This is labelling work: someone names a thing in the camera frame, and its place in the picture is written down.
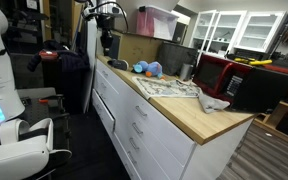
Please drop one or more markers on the white front wooden drawer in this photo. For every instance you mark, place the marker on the white front wooden drawer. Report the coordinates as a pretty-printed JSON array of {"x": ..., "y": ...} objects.
[{"x": 112, "y": 71}]

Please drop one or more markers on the protruding white cabinet drawer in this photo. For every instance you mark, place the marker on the protruding white cabinet drawer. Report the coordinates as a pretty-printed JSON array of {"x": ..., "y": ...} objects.
[{"x": 104, "y": 111}]

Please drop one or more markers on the patterned printed paper sheet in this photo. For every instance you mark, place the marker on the patterned printed paper sheet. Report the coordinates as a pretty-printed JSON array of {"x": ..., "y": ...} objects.
[{"x": 164, "y": 88}]

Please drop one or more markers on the blue plush toy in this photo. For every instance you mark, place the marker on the blue plush toy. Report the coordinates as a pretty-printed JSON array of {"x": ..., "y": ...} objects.
[{"x": 152, "y": 69}]

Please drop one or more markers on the brown cardboard panel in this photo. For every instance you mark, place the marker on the brown cardboard panel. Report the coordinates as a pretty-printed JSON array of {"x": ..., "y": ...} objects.
[{"x": 137, "y": 48}]

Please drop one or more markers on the grey fabric bin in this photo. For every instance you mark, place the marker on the grey fabric bin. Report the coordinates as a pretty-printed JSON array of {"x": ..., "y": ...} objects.
[{"x": 174, "y": 58}]

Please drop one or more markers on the metal cup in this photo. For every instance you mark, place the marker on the metal cup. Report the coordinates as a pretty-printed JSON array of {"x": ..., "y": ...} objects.
[{"x": 185, "y": 72}]

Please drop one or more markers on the white cabinet with wooden top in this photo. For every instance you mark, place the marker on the white cabinet with wooden top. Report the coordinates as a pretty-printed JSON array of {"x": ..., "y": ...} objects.
[{"x": 190, "y": 116}]

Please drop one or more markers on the pink storage bin clear lid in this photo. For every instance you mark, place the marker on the pink storage bin clear lid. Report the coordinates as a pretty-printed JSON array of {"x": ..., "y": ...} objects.
[{"x": 150, "y": 21}]

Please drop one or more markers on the grey crumpled cloth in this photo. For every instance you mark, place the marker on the grey crumpled cloth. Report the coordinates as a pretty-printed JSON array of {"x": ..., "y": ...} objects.
[{"x": 212, "y": 103}]

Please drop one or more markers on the dark jacket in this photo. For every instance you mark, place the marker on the dark jacket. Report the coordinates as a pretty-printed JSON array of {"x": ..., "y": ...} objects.
[{"x": 70, "y": 60}]

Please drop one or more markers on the red small box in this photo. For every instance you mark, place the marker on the red small box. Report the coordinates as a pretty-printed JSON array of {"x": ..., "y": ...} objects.
[{"x": 48, "y": 55}]

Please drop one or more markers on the red black microwave oven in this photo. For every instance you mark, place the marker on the red black microwave oven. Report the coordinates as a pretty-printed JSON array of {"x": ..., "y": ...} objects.
[{"x": 250, "y": 90}]

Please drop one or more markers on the black perforated table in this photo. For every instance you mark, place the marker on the black perforated table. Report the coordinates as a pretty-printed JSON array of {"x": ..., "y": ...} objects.
[{"x": 34, "y": 110}]

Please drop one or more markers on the yellow hand tool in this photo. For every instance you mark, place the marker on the yellow hand tool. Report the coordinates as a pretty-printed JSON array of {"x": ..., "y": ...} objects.
[{"x": 254, "y": 62}]

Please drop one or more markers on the white glass door cabinet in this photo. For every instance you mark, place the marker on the white glass door cabinet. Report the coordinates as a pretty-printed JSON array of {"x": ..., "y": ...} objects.
[{"x": 257, "y": 31}]

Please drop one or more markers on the wooden shelf unit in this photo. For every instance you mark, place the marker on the wooden shelf unit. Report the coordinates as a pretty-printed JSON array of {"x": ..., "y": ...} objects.
[{"x": 284, "y": 113}]

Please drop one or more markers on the black camera on stand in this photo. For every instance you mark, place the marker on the black camera on stand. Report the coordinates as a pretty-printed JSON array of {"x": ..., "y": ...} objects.
[{"x": 105, "y": 30}]

